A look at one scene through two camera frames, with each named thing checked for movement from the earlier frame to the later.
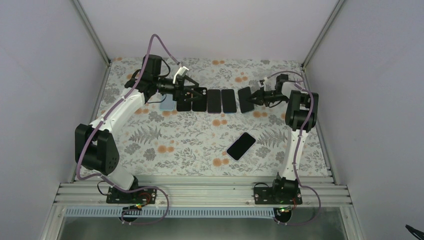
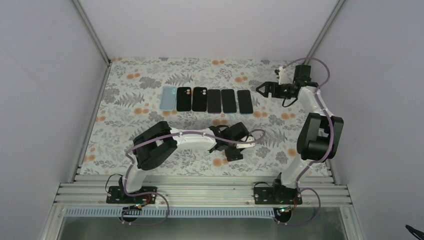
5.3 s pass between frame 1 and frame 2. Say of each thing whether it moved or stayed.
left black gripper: moved
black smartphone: stayed
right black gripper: moved
